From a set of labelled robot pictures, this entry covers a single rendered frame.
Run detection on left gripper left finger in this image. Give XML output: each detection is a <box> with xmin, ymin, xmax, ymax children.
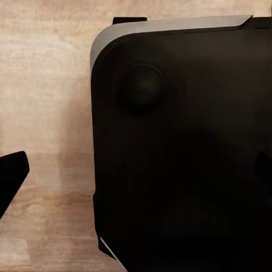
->
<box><xmin>0</xmin><ymin>151</ymin><xmax>29</xmax><ymax>219</ymax></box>

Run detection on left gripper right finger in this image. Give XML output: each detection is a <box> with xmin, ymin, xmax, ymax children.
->
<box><xmin>254</xmin><ymin>150</ymin><xmax>272</xmax><ymax>196</ymax></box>

